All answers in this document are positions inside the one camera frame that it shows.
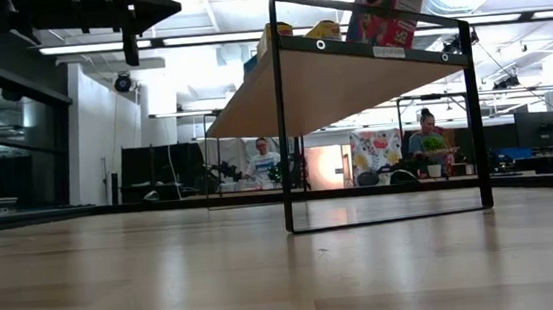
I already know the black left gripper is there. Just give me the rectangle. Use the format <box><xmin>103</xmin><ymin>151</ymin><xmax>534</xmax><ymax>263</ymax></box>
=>
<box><xmin>90</xmin><ymin>0</ymin><xmax>188</xmax><ymax>71</ymax></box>

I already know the red Froot Loops cereal box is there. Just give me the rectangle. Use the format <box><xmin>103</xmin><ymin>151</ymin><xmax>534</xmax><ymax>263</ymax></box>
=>
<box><xmin>341</xmin><ymin>0</ymin><xmax>439</xmax><ymax>55</ymax></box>

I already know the yellow Corn Pops cereal box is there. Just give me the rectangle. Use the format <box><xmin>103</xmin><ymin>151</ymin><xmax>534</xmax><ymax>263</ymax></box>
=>
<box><xmin>253</xmin><ymin>20</ymin><xmax>297</xmax><ymax>62</ymax></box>
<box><xmin>303</xmin><ymin>17</ymin><xmax>345</xmax><ymax>44</ymax></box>

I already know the blue Rice Krispies cereal box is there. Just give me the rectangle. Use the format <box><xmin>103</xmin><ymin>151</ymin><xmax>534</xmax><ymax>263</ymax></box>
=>
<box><xmin>242</xmin><ymin>54</ymin><xmax>262</xmax><ymax>79</ymax></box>

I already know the long ceiling light strip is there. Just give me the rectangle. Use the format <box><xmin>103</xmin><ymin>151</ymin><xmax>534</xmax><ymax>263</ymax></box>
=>
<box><xmin>37</xmin><ymin>25</ymin><xmax>273</xmax><ymax>60</ymax></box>
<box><xmin>412</xmin><ymin>5</ymin><xmax>553</xmax><ymax>33</ymax></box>

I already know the black partition panel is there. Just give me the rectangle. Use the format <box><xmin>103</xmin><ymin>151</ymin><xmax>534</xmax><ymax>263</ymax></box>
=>
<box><xmin>116</xmin><ymin>140</ymin><xmax>210</xmax><ymax>205</ymax></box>

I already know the green leafy plant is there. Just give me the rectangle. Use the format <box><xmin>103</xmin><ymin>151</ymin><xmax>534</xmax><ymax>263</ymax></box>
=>
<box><xmin>419</xmin><ymin>133</ymin><xmax>448</xmax><ymax>155</ymax></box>

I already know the floral patterned cloth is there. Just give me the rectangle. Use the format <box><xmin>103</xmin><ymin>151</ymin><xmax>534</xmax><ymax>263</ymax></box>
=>
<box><xmin>347</xmin><ymin>126</ymin><xmax>407</xmax><ymax>186</ymax></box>

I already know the person with glasses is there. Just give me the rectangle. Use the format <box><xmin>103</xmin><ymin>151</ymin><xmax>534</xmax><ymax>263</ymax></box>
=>
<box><xmin>241</xmin><ymin>135</ymin><xmax>285</xmax><ymax>186</ymax></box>

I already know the black computer monitor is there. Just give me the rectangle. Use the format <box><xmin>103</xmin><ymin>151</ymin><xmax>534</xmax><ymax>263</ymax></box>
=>
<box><xmin>513</xmin><ymin>109</ymin><xmax>553</xmax><ymax>152</ymax></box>

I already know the blue bin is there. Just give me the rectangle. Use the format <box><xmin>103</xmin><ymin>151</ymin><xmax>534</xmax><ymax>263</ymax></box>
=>
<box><xmin>493</xmin><ymin>145</ymin><xmax>535</xmax><ymax>163</ymax></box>

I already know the round black ceiling camera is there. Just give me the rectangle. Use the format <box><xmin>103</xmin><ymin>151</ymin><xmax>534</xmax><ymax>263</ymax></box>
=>
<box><xmin>112</xmin><ymin>71</ymin><xmax>135</xmax><ymax>95</ymax></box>

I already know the wooden shelf with black frame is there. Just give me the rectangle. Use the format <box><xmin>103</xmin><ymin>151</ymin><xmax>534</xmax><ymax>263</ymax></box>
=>
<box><xmin>190</xmin><ymin>0</ymin><xmax>496</xmax><ymax>243</ymax></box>

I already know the black metal table frame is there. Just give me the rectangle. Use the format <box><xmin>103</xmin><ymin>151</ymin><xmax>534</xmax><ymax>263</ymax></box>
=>
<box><xmin>0</xmin><ymin>162</ymin><xmax>553</xmax><ymax>242</ymax></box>

